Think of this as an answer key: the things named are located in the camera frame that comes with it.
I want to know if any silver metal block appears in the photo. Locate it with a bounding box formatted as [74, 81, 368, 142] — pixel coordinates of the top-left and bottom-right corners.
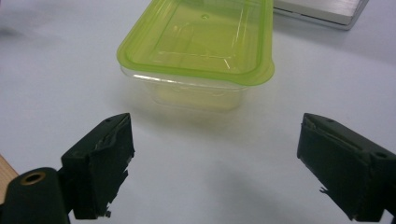
[273, 0, 370, 31]

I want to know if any clear plastic food container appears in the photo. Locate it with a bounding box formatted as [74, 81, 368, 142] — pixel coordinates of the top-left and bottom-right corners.
[120, 65, 250, 112]

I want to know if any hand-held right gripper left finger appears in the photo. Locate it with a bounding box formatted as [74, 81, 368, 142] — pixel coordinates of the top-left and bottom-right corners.
[60, 112, 135, 220]

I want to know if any green plastic container lid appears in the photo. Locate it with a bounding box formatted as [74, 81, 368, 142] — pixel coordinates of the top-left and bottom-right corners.
[116, 0, 276, 88]

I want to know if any wooden board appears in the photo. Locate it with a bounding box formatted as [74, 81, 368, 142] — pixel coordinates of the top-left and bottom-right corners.
[0, 154, 20, 205]

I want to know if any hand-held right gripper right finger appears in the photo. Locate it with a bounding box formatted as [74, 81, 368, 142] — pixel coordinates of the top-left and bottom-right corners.
[296, 112, 396, 223]

